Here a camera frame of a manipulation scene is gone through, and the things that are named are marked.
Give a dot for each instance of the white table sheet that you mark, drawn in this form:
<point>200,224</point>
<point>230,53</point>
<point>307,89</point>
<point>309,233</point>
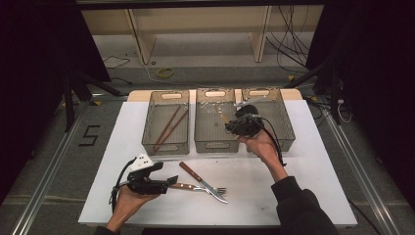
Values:
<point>130,137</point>

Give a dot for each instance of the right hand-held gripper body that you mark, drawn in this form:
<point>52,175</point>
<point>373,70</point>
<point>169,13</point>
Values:
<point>248,125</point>

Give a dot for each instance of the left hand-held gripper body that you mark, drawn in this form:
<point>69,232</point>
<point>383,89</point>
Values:
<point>140,163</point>

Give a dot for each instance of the clear grey plastic bin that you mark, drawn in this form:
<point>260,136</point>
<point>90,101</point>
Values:
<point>163,98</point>
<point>212,133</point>
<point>284,120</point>

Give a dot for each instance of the black curtain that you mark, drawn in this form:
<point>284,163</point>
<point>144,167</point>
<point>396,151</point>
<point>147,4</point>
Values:
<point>32,81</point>
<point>375,81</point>

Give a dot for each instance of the person's left hand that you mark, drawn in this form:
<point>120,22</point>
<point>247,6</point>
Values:
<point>130,205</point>

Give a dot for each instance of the aluminium floor rail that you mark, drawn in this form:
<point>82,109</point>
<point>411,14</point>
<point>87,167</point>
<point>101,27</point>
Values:
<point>362,173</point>
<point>49,169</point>

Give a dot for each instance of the brown wooden chopstick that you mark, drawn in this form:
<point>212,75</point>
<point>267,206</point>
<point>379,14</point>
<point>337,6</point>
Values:
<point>168,125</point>
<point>173,129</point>

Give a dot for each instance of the black metal stand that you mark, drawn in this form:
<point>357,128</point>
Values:
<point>334,94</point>
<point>68,101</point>

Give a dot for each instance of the beige wooden desk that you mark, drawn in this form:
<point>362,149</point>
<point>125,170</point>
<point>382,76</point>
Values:
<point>195,21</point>

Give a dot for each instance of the yellow tape roll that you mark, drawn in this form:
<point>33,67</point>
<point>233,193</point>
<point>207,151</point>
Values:
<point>160,74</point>

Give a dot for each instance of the person's right hand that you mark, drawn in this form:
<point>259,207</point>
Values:
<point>261,145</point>

